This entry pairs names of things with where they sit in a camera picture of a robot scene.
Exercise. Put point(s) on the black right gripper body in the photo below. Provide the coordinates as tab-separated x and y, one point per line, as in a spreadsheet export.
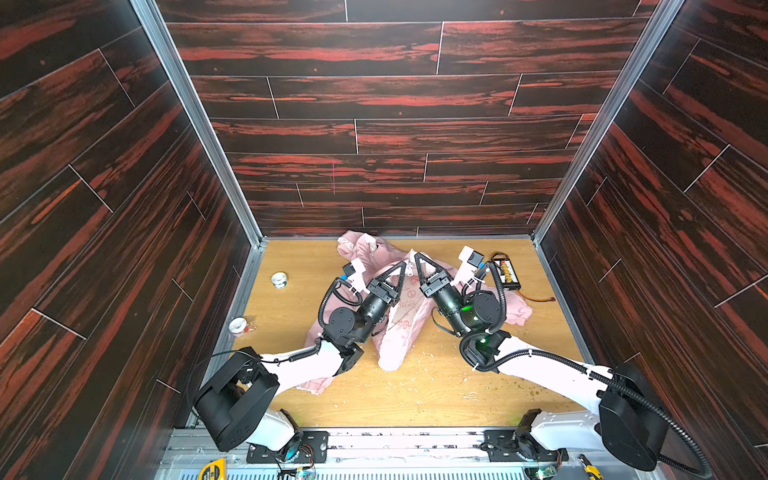
435	285

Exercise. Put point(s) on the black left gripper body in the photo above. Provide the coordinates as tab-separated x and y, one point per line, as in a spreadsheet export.
385	292

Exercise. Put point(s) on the pink zip jacket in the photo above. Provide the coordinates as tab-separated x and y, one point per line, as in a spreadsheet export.
400	329

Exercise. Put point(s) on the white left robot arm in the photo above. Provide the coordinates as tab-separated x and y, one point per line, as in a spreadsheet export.
234	404

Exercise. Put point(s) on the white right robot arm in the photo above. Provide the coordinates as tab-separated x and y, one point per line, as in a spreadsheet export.
621	412

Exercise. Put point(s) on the small white tape roll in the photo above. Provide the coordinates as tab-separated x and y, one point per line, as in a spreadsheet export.
279	280

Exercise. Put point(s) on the yellow tape measure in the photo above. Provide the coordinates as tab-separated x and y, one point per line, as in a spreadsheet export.
215	470

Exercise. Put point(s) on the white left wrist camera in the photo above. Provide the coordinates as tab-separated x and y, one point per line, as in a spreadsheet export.
354	275

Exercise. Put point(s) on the aluminium front rail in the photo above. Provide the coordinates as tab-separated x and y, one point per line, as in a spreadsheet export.
369	453

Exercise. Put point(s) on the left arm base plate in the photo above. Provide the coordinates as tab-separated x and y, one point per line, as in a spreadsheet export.
304	447

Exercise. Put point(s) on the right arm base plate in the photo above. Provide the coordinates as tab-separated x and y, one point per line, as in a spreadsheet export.
513	445

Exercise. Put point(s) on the yellow handled tool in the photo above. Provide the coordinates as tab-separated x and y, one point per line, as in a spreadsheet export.
592	472

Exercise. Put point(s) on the aluminium corner post left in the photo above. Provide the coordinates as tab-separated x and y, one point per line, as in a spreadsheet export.
159	36

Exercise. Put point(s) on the aluminium corner post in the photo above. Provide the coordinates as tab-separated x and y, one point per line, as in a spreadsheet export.
159	36
648	42

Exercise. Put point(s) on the aluminium corner post right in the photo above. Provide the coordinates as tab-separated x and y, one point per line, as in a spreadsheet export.
648	42

